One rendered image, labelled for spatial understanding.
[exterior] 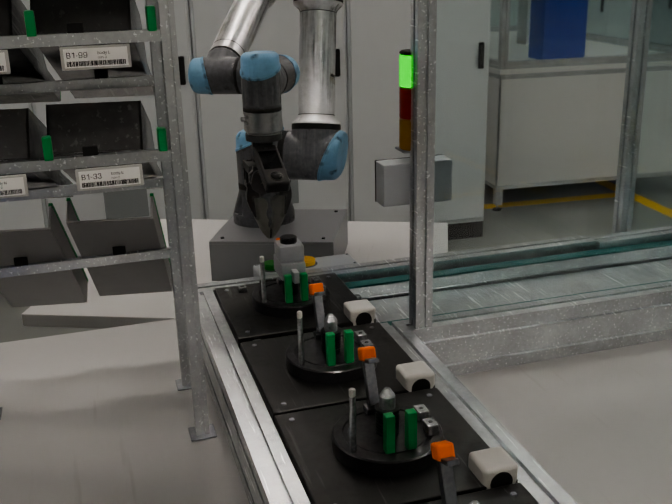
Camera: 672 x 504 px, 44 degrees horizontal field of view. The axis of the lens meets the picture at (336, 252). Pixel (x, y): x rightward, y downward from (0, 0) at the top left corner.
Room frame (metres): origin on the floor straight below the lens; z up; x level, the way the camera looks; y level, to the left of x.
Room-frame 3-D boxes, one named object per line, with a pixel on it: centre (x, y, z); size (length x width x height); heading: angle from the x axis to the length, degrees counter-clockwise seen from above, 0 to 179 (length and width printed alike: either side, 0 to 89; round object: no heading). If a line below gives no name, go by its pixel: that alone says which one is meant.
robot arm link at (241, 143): (1.99, 0.17, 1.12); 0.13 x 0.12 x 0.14; 75
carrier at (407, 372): (1.16, 0.01, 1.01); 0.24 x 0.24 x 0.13; 17
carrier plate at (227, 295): (1.41, 0.08, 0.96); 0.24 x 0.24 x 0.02; 17
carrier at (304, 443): (0.93, -0.06, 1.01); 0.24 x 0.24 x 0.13; 17
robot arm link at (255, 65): (1.63, 0.13, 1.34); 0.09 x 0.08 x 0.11; 165
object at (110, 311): (1.94, 0.18, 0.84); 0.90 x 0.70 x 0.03; 83
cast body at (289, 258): (1.40, 0.08, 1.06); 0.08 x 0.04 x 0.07; 16
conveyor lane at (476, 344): (1.47, -0.21, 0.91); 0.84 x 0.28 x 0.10; 107
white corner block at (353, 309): (1.34, -0.04, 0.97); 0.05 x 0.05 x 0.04; 17
